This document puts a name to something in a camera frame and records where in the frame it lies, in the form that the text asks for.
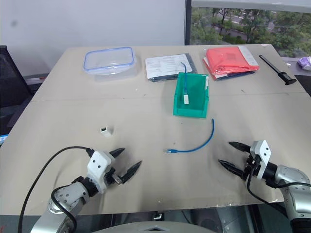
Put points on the red packaged garment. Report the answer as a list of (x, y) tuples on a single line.
[(226, 60)]

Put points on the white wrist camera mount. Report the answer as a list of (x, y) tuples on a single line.
[(263, 151), (97, 162)]

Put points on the dark packet with white sheet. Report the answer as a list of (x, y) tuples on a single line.
[(165, 66)]

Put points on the dark window frame post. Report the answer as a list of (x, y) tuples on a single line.
[(188, 21)]

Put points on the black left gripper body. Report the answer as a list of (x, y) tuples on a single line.
[(111, 178)]

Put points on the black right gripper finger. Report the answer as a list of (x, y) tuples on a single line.
[(240, 146), (232, 167)]

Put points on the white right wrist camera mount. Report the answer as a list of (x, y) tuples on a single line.
[(263, 151)]

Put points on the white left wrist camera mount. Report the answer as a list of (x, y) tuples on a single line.
[(97, 162)]

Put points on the clear container with blue rim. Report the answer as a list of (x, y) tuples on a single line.
[(109, 60)]

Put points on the purple crumpled item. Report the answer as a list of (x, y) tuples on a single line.
[(305, 61)]

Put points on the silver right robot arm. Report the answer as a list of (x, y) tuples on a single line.
[(295, 184)]

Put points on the grey curved body shell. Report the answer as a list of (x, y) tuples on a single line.
[(153, 227)]

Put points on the black mesh office chair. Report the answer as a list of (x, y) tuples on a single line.
[(11, 80)]

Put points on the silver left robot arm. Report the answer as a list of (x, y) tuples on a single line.
[(69, 194)]

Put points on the green plastic bin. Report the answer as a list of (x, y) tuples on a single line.
[(188, 112)]

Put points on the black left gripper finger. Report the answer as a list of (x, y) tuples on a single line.
[(117, 152), (131, 172)]

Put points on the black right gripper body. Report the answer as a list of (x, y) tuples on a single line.
[(250, 168)]

